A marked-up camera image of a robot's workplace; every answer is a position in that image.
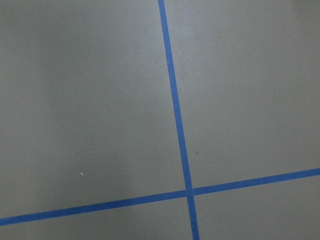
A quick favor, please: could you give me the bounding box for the brown paper table mat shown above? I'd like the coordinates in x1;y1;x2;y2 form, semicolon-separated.
0;0;320;240

